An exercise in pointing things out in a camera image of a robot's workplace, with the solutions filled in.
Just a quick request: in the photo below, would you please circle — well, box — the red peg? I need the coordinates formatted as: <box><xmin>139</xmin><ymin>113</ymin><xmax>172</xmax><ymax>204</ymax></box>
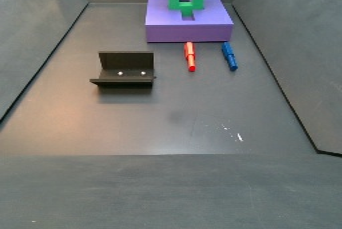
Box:
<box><xmin>184</xmin><ymin>42</ymin><xmax>196</xmax><ymax>72</ymax></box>

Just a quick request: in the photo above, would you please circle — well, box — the black angle fixture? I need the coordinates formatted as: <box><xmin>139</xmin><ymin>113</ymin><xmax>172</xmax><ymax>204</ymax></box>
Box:
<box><xmin>90</xmin><ymin>51</ymin><xmax>155</xmax><ymax>87</ymax></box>

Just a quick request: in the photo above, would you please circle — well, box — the blue peg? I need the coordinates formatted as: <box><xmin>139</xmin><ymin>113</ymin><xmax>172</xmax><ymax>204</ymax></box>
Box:
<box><xmin>222</xmin><ymin>42</ymin><xmax>238</xmax><ymax>71</ymax></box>

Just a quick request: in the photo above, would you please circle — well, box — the purple base block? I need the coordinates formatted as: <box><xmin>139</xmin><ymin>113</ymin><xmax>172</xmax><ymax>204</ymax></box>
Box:
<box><xmin>144</xmin><ymin>0</ymin><xmax>234</xmax><ymax>43</ymax></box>

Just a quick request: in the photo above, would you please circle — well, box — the green U-shaped block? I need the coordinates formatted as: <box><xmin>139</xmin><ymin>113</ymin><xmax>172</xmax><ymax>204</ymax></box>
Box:
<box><xmin>168</xmin><ymin>0</ymin><xmax>205</xmax><ymax>17</ymax></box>

